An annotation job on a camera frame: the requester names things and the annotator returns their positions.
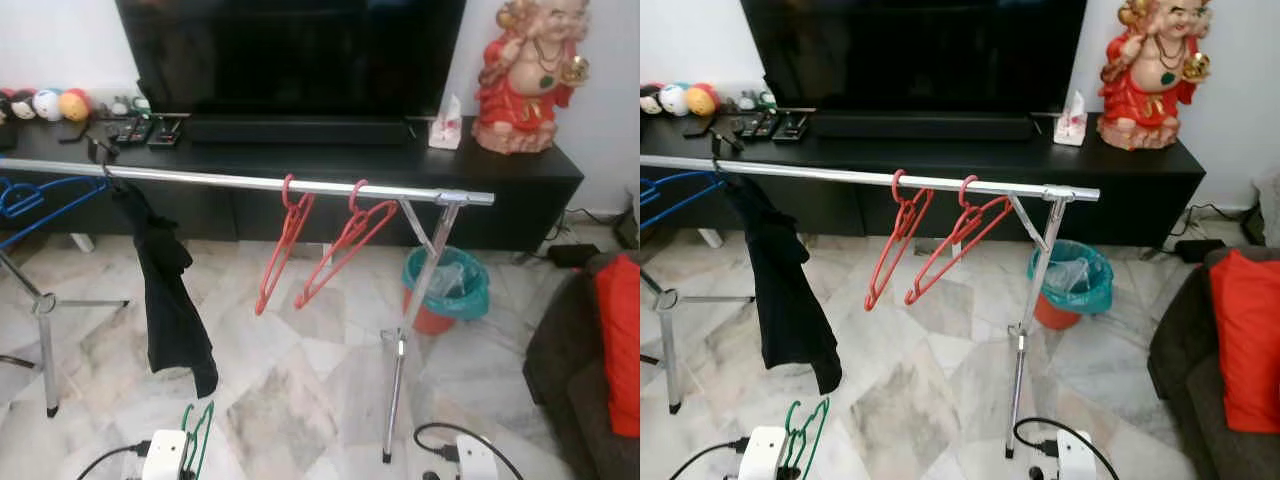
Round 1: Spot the green plastic hanger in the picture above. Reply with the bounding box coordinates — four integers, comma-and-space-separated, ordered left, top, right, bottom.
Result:
180, 400, 216, 480
783, 398, 831, 480

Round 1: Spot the blue plastic hanger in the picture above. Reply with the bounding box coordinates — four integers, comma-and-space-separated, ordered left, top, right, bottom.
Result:
640, 170, 726, 233
0, 175, 106, 251

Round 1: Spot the black power adapter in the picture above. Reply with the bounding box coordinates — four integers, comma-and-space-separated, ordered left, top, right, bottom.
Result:
1172, 238, 1223, 263
548, 243, 601, 269

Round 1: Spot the red cushion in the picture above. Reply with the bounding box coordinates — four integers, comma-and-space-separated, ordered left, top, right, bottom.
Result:
1208, 248, 1280, 434
594, 253, 641, 438

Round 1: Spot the black TV console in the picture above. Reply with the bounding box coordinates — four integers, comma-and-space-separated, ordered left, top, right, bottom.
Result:
0, 115, 586, 253
640, 112, 1206, 248

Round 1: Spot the dark grey fabric sofa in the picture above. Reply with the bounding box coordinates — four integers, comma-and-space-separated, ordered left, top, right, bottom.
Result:
523, 250, 641, 480
1148, 245, 1280, 480

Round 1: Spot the red gold Buddha statue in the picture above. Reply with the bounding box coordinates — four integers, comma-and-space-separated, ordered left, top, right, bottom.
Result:
472, 0, 591, 156
1097, 0, 1213, 151

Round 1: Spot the orange bin teal liner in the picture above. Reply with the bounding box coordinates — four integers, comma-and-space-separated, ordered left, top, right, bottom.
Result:
1028, 240, 1114, 331
402, 246, 491, 336

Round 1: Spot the silver metal clothes rack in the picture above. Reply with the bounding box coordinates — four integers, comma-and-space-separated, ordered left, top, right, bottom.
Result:
0, 156, 496, 466
640, 153, 1101, 461

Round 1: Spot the pink white tissue box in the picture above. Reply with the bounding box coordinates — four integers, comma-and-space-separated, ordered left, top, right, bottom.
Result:
1053, 90, 1089, 148
428, 93, 464, 151

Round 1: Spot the black soundbar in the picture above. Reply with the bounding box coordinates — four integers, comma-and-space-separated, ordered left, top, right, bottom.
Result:
810, 110, 1036, 142
186, 113, 413, 148

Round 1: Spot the black flat television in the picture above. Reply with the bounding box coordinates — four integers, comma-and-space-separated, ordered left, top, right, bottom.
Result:
740, 0, 1089, 114
115, 0, 468, 119

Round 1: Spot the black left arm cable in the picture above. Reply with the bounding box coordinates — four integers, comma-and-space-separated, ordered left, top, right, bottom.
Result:
668, 437, 743, 480
75, 440, 151, 480

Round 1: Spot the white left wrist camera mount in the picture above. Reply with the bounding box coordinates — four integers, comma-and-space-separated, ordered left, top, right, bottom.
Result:
142, 430, 191, 480
738, 427, 791, 480

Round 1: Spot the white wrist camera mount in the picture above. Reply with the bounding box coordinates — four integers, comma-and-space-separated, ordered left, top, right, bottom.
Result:
738, 427, 791, 480
142, 430, 191, 480
455, 435, 501, 480
1055, 432, 1099, 480

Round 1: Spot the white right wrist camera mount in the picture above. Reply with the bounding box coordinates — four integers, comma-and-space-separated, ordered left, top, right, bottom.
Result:
455, 435, 501, 480
1055, 432, 1099, 480

